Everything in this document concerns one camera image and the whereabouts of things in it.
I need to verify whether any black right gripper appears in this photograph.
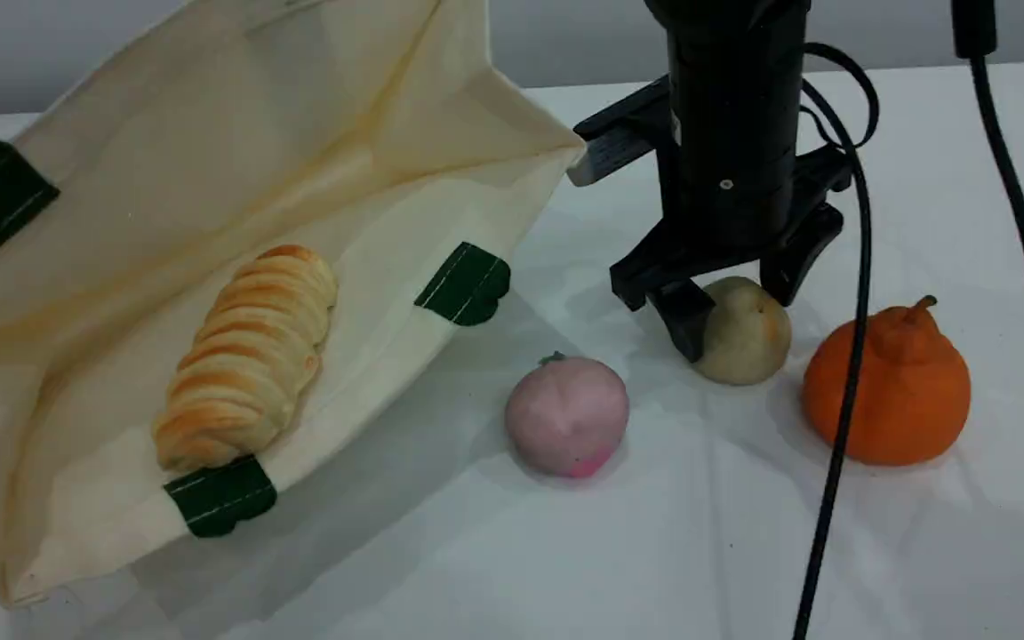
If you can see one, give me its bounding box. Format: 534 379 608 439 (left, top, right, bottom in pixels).
610 53 856 363

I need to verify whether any beige pear toy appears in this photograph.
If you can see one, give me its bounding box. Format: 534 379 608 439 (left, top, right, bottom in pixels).
694 276 793 388

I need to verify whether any long ridged bread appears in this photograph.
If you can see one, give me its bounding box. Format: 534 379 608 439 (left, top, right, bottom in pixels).
152 244 340 472

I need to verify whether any white canvas bag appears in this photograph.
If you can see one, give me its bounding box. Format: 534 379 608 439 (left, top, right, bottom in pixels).
0 0 586 610

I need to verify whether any orange tangerine with stem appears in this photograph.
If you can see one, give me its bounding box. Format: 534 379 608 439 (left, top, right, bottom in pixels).
801 295 972 468

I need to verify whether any pink round peach toy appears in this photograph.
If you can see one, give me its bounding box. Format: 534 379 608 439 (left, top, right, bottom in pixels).
503 353 630 479

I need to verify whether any black cable with plug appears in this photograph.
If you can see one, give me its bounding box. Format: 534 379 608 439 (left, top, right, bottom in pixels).
950 0 1024 403

